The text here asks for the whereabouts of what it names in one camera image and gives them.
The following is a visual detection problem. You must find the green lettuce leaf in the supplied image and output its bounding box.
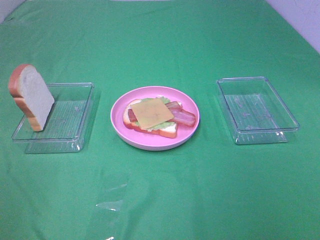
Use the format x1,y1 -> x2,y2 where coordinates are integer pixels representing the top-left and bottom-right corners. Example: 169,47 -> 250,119
138,96 -> 176,132

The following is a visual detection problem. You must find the yellow cheese slice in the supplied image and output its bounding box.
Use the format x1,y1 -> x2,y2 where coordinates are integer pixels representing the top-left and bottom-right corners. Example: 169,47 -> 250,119
130,98 -> 174,130

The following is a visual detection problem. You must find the white toast bread slice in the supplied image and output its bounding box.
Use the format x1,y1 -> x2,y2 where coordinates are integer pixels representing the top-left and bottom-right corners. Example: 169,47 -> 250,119
122,98 -> 178,139

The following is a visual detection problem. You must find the bacon strip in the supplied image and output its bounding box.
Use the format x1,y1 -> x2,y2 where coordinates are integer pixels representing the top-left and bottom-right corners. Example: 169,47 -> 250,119
127,101 -> 183,122
169,109 -> 196,127

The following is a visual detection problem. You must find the pink round plate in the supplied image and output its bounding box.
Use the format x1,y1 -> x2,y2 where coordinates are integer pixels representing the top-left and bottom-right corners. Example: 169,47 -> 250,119
110,86 -> 200,151

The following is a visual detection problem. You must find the green tablecloth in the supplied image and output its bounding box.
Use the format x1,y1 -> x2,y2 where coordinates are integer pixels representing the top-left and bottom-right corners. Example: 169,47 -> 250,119
0,0 -> 320,240

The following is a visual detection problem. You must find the clear plastic film piece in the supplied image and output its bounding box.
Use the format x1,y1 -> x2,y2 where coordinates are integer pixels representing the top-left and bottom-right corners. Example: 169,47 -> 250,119
95,172 -> 130,213

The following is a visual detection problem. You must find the clear plastic ingredients tray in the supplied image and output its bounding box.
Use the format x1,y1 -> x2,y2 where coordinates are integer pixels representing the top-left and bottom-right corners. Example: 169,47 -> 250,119
216,76 -> 300,145

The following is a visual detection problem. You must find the clear plastic bread tray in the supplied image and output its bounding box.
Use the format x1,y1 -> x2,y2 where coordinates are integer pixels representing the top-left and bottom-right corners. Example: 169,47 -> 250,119
11,82 -> 96,154

